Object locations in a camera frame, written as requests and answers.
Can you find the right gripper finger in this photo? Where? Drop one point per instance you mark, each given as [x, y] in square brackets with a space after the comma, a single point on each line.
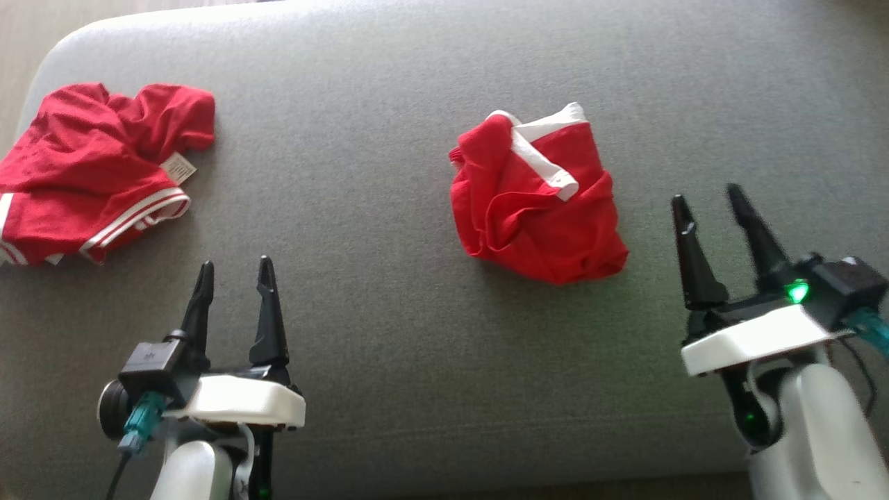
[698, 271]
[764, 257]

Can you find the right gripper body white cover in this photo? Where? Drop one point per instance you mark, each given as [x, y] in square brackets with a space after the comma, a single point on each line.
[757, 333]

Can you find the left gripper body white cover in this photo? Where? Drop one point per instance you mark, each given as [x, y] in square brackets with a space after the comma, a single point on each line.
[243, 399]

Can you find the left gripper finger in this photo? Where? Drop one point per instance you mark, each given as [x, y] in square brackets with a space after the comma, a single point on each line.
[269, 326]
[198, 319]

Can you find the red shorts white trim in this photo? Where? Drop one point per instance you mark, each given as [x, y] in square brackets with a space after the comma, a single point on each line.
[542, 215]

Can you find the red shirt striped white trim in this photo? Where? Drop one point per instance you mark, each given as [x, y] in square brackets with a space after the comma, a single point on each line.
[76, 160]

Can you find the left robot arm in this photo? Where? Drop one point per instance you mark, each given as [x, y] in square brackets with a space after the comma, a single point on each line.
[194, 469]

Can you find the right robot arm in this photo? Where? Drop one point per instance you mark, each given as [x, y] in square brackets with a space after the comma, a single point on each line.
[812, 430]

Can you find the grey and yellow sofa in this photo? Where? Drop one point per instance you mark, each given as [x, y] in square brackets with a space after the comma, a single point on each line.
[417, 312]

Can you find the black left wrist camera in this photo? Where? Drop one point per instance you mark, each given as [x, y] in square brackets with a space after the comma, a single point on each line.
[149, 364]

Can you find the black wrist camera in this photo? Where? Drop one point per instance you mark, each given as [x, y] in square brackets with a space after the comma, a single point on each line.
[149, 364]
[851, 285]

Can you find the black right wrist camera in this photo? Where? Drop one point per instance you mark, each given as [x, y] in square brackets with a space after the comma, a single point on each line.
[851, 285]

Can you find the teal left camera connector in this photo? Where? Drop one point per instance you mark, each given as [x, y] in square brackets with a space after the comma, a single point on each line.
[141, 420]

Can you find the teal camera connector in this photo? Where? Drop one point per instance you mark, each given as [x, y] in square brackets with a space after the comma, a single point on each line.
[871, 330]
[141, 420]

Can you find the teal right camera connector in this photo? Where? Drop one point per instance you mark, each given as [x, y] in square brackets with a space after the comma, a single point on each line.
[871, 330]

